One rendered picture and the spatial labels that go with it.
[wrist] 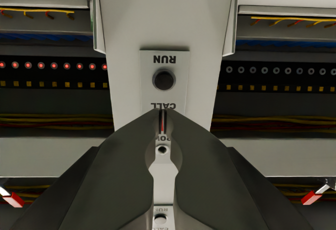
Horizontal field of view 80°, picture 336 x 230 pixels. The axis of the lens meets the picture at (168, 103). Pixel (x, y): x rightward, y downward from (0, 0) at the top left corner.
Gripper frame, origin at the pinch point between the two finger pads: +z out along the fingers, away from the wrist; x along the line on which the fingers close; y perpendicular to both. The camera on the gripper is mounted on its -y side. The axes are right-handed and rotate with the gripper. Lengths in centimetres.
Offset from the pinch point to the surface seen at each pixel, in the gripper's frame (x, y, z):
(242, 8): 7.4, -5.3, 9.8
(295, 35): 14.5, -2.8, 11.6
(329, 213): 36, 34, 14
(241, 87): 13.8, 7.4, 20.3
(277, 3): 10.4, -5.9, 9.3
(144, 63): -1.4, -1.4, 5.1
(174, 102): 1.2, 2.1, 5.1
